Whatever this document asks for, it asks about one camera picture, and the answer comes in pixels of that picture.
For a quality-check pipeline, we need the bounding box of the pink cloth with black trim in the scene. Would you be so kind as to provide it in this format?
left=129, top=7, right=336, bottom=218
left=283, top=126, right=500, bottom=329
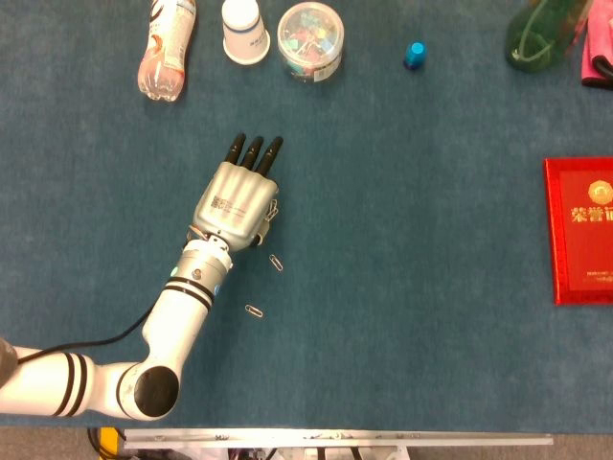
left=580, top=0, right=613, bottom=91

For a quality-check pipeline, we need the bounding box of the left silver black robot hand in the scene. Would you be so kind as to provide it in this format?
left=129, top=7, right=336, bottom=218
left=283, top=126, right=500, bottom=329
left=193, top=135, right=284, bottom=250

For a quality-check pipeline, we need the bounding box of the clear jar of binder clips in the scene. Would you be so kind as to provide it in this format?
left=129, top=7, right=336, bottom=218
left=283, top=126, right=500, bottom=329
left=276, top=1, right=346, bottom=82

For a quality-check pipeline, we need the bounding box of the white paper cup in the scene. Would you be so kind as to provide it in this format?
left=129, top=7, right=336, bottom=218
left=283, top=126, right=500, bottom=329
left=221, top=0, right=272, bottom=66

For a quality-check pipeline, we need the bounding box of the small blue stamp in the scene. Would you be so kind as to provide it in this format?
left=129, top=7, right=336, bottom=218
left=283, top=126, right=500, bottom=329
left=402, top=41, right=427, bottom=72

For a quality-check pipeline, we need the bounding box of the clear plastic drink bottle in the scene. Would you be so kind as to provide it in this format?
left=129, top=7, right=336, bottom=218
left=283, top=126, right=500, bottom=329
left=137, top=0, right=198, bottom=103

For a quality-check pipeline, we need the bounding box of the yellow plastic part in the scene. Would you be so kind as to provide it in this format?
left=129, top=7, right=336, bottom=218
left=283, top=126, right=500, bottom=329
left=99, top=426, right=126, bottom=456

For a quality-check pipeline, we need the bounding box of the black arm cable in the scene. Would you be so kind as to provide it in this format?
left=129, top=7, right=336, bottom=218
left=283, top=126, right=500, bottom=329
left=16, top=310, right=155, bottom=366

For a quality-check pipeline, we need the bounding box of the red certificate book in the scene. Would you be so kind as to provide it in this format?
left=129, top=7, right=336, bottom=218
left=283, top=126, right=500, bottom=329
left=542, top=156, right=613, bottom=307

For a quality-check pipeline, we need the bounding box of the blue felt table mat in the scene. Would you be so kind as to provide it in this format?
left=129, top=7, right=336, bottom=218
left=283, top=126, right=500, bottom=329
left=0, top=0, right=613, bottom=429

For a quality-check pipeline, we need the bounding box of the green glass bottle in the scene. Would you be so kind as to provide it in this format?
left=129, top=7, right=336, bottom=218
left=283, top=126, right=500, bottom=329
left=506, top=0, right=593, bottom=74

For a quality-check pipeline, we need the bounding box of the aluminium rail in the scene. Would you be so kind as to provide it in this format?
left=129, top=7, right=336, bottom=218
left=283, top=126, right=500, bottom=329
left=123, top=428, right=555, bottom=450

